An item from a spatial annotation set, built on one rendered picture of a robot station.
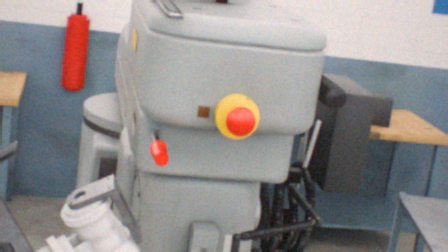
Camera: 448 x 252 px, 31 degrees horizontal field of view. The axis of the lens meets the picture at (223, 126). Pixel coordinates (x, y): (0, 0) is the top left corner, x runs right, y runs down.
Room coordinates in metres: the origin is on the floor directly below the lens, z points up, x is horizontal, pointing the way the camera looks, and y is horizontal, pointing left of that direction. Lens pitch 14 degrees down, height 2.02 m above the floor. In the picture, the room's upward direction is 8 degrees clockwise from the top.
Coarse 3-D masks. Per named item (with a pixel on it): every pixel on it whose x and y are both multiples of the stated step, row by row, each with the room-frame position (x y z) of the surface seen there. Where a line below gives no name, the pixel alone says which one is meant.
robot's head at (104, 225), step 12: (108, 204) 0.93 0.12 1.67; (96, 216) 0.91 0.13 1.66; (108, 216) 0.93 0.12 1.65; (84, 228) 0.92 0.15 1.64; (96, 228) 0.92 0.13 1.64; (108, 228) 0.93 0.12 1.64; (120, 228) 0.94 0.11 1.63; (60, 240) 0.92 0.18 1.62; (72, 240) 0.94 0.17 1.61; (84, 240) 0.92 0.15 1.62; (96, 240) 0.92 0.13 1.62; (108, 240) 0.93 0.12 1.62; (120, 240) 0.94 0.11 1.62; (132, 240) 0.95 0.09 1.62
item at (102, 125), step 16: (96, 96) 1.95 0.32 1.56; (112, 96) 1.97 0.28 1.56; (96, 112) 1.79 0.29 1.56; (112, 112) 1.81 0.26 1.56; (96, 128) 1.76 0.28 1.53; (112, 128) 1.73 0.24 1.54; (80, 144) 1.88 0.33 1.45; (96, 144) 1.66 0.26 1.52; (112, 144) 1.67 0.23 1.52; (80, 160) 1.79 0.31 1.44; (96, 160) 1.65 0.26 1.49; (112, 160) 1.65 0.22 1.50; (80, 176) 1.76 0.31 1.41; (96, 176) 1.65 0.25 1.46
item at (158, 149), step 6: (150, 132) 1.16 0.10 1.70; (156, 132) 1.15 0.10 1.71; (156, 138) 1.12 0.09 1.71; (156, 144) 1.07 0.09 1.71; (162, 144) 1.07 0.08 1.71; (150, 150) 1.08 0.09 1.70; (156, 150) 1.05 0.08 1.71; (162, 150) 1.05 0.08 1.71; (156, 156) 1.04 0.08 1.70; (162, 156) 1.04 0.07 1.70; (168, 156) 1.04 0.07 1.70; (156, 162) 1.04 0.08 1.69; (162, 162) 1.04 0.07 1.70
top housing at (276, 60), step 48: (144, 0) 1.28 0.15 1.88; (192, 0) 1.28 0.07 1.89; (240, 0) 1.39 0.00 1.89; (144, 48) 1.13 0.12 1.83; (192, 48) 1.09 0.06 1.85; (240, 48) 1.10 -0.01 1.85; (288, 48) 1.11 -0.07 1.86; (144, 96) 1.11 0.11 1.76; (192, 96) 1.09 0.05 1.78; (288, 96) 1.11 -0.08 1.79
